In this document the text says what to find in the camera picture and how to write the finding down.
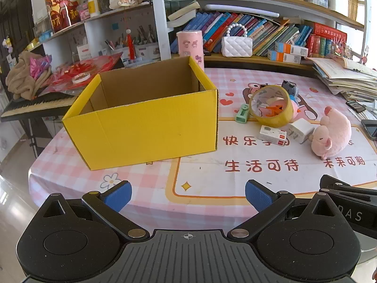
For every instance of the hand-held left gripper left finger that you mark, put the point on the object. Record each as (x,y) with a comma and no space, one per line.
(119,196)

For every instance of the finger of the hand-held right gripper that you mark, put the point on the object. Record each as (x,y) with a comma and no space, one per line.
(350,190)

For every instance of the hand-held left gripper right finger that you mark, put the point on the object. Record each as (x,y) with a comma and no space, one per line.
(256,194)

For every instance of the pink pig plush toy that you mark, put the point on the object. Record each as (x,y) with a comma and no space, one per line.
(335,135)

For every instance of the small white and red box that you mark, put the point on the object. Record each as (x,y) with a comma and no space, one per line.
(272,135)

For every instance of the yellow cardboard box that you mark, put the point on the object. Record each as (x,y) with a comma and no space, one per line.
(141,129)

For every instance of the white charger adapter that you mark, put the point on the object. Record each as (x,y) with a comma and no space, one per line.
(300,129)

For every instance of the green pencil sharpener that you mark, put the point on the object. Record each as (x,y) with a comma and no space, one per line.
(242,113)

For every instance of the tan packing tape roll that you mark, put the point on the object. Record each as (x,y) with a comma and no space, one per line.
(282,116)

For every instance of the pink chick plush orange feet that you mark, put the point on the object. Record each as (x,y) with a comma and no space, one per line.
(295,107)

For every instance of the pink checked printed tablecloth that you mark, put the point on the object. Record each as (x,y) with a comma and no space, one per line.
(206,159)

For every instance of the large black phone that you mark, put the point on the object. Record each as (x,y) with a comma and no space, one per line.
(370,128)

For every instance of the small black phone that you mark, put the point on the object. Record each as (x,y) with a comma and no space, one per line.
(355,106)

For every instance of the black keyboard stand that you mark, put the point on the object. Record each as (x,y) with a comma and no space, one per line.
(32,135)

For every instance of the stack of books and papers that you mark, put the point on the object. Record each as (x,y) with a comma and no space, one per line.
(338,76)

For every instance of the black electronic keyboard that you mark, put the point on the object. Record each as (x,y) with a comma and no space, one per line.
(35,104)

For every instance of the small white tape roll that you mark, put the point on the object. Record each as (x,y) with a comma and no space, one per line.
(81,77)

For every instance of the red paper packaging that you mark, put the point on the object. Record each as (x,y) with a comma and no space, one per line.
(97,64)

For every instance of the sparkly ornament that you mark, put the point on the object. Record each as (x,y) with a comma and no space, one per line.
(341,50)

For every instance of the row of thick dictionaries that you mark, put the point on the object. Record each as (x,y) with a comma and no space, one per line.
(321,47)

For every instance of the white box red label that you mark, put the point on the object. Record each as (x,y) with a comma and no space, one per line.
(84,52)

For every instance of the white pen holder set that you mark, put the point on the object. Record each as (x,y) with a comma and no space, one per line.
(144,50)

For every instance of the black flat case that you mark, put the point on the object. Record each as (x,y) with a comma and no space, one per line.
(207,54)

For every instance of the red hanging tassel charm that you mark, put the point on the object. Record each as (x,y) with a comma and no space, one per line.
(129,44)

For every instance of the pink purple foil wrap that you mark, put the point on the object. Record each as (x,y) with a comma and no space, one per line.
(39,66)

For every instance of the beige cloth bundle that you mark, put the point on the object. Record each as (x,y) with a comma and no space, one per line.
(20,76)

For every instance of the red thick dictionary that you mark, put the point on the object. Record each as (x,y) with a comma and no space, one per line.
(327,31)

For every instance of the row of colourful thin books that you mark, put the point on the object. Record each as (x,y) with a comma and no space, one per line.
(265,32)

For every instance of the pink cartoon cylinder container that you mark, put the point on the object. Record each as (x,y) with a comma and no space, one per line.
(190,44)

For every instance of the thick book cream pages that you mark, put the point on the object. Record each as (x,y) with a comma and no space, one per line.
(184,10)
(179,23)

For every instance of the long white tube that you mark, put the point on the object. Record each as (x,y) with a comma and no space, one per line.
(241,10)

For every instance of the white storage container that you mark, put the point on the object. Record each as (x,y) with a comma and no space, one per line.
(338,3)

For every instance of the small pink box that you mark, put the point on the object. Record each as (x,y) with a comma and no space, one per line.
(83,11)

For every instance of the row of yellow booklets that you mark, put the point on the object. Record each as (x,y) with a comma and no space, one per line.
(353,0)

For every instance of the white bottle yellow label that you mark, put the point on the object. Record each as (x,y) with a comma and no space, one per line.
(93,6)

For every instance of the wooden bookshelf white frame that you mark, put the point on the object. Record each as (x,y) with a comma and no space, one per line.
(235,62)

